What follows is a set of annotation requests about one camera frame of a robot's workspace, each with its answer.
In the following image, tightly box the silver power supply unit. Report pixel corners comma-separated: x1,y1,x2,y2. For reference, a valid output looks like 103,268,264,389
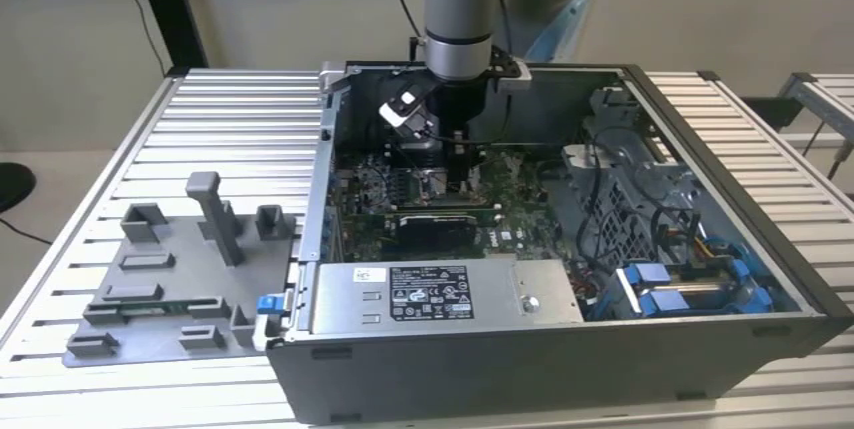
307,254,586,339

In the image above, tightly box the green RAM stick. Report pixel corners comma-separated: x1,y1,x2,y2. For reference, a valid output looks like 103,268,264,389
117,300,196,316

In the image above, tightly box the black open PC case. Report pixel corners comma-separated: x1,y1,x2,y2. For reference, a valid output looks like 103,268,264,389
264,61,854,425

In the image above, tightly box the grey perforated drive cage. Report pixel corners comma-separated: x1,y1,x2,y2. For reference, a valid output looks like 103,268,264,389
543,86,709,270

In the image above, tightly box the blue disk carrier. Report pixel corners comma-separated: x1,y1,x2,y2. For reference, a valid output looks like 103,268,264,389
637,287,694,319
616,261,674,295

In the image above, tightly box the black frame post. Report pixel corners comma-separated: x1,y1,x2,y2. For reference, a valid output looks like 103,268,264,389
128,0,210,73

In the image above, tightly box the black drive cable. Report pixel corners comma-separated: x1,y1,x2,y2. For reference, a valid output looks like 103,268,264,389
647,203,702,270

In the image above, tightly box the green motherboard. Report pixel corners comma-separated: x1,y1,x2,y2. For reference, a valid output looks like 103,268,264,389
330,143,568,263

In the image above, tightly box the black graphics card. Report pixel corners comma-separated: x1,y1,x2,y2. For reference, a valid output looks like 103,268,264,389
390,212,480,253

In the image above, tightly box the metal socket cover frame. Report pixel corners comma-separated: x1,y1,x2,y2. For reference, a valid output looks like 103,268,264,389
474,147,520,196

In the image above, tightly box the black round base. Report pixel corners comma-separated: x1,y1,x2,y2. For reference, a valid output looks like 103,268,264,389
0,162,36,214

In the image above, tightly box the blue plastic drive latch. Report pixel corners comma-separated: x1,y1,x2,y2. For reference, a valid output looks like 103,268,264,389
723,256,777,314

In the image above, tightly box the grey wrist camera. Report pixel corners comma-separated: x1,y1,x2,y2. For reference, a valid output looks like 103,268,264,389
488,46,535,96

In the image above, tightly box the grey parts rack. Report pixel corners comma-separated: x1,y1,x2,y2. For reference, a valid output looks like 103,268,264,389
61,170,302,369

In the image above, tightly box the CPU socket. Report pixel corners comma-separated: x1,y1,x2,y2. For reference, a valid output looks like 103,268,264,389
414,166,484,207

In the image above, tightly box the aluminium frame side table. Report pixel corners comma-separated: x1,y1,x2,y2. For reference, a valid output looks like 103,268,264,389
777,72,854,150

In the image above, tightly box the black and white wrist camera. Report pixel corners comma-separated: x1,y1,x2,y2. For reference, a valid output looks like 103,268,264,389
376,90,443,141

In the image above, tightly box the black rectangular block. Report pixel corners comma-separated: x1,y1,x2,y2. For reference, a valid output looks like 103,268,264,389
739,96,802,131

